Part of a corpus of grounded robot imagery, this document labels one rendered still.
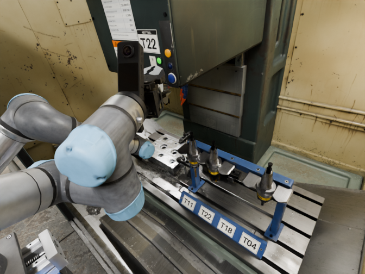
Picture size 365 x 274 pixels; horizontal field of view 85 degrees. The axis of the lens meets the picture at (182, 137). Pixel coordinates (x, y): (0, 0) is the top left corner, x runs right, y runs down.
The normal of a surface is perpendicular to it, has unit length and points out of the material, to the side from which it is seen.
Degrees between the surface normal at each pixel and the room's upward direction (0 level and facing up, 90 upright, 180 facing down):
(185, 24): 90
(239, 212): 0
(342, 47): 90
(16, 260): 0
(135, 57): 57
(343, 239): 24
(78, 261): 0
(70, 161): 90
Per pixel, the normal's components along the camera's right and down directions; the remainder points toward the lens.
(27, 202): 0.96, 0.12
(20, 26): 0.75, 0.32
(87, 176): -0.19, 0.59
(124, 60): -0.17, 0.07
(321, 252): -0.41, -0.86
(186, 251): -0.01, -0.75
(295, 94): -0.65, 0.51
